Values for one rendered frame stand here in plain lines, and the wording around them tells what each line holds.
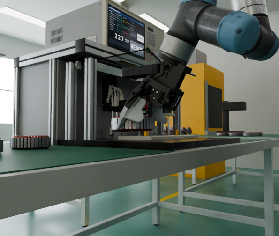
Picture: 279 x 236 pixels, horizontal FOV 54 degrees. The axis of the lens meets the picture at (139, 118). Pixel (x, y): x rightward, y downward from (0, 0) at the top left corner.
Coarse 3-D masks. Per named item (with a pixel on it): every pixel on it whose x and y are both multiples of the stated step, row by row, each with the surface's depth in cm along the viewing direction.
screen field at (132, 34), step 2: (130, 30) 118; (130, 32) 117; (132, 32) 119; (134, 32) 120; (130, 34) 117; (132, 34) 119; (134, 34) 120; (136, 34) 121; (138, 34) 122; (130, 36) 117; (132, 36) 118; (134, 36) 120; (136, 36) 121; (138, 36) 122; (140, 36) 123; (142, 36) 125; (134, 38) 120; (136, 38) 121; (138, 38) 122; (140, 38) 123; (142, 38) 125; (138, 40) 122; (140, 40) 123; (142, 40) 124; (142, 42) 124
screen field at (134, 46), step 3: (132, 42) 118; (135, 42) 120; (132, 45) 118; (135, 45) 120; (138, 45) 122; (141, 45) 124; (132, 48) 118; (135, 48) 120; (138, 48) 122; (141, 48) 124; (132, 51) 118
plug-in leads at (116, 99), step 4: (116, 88) 112; (108, 92) 112; (112, 92) 112; (120, 92) 110; (108, 96) 111; (112, 96) 110; (116, 96) 108; (120, 96) 110; (108, 100) 112; (112, 100) 110; (116, 100) 108; (104, 104) 111; (108, 104) 111; (112, 104) 110; (116, 104) 108
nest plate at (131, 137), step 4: (120, 136) 100; (124, 136) 99; (128, 136) 97; (132, 136) 96; (136, 136) 95; (140, 136) 95; (144, 136) 95; (148, 136) 95; (152, 136) 95; (156, 136) 95; (160, 136) 96; (164, 136) 98; (168, 136) 101; (172, 136) 103
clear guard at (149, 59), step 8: (112, 56) 96; (120, 56) 95; (128, 56) 95; (136, 56) 95; (144, 56) 95; (152, 56) 95; (112, 64) 106; (120, 64) 106; (128, 64) 106; (136, 64) 106; (144, 64) 106; (160, 64) 106
